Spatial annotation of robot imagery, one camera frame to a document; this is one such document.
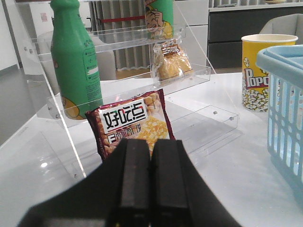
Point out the yellow popcorn paper cup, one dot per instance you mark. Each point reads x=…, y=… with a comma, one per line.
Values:
x=255, y=81

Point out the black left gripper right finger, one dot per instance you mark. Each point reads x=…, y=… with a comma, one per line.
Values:
x=169, y=205

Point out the brown almond cookie snack bag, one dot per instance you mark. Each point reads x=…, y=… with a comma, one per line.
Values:
x=141, y=117

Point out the green plastic drink bottle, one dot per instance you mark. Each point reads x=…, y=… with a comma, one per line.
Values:
x=74, y=60

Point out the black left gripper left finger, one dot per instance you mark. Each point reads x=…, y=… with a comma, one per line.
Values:
x=133, y=205

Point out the green cartoon snack canister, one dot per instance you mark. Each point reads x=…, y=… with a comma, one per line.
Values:
x=159, y=18

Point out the bread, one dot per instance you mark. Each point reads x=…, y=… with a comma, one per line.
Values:
x=170, y=60

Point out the dark grey cabinet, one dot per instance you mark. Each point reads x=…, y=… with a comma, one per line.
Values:
x=226, y=28

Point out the grey armchair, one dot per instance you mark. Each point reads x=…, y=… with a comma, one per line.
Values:
x=288, y=25

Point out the clear acrylic display shelf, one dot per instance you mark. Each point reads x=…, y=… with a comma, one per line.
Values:
x=46, y=142

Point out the light blue plastic basket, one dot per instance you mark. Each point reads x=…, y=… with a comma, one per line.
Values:
x=284, y=65

